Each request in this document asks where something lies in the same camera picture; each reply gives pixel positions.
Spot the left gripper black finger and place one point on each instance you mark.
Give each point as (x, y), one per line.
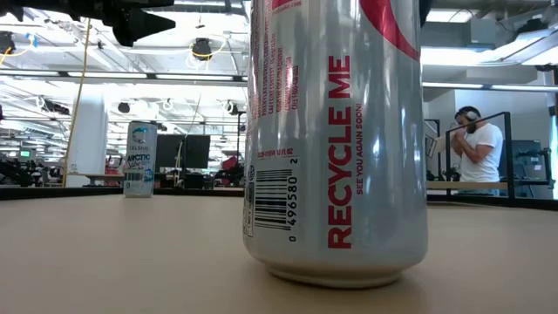
(139, 28)

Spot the white Celsius energy drink can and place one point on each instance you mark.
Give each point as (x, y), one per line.
(140, 165)

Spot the silver diet cola can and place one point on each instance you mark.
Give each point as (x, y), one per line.
(335, 152)

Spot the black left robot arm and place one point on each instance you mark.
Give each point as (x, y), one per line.
(26, 8)

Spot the black background robot arm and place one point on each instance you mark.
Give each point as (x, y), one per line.
(17, 172)

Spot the light wooden shelf board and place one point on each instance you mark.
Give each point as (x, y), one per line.
(471, 186)

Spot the black ceiling spotlight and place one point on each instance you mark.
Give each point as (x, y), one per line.
(6, 43)

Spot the yellow slanted pole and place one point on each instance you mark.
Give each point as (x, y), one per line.
(74, 118)

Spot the white building pillar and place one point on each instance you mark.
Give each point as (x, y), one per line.
(87, 144)

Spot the black computer monitor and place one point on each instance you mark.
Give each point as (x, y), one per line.
(183, 150)

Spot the person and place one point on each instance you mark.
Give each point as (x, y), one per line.
(484, 148)

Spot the small green lit screen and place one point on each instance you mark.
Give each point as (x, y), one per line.
(25, 153)

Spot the red office chair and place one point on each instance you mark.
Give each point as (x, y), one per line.
(229, 165)

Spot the tan work surface board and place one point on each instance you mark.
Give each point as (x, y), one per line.
(131, 261)

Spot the black ceiling camera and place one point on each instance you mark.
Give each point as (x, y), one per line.
(202, 49)
(233, 107)
(124, 107)

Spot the black aluminium table frame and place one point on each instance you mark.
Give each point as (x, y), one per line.
(43, 193)

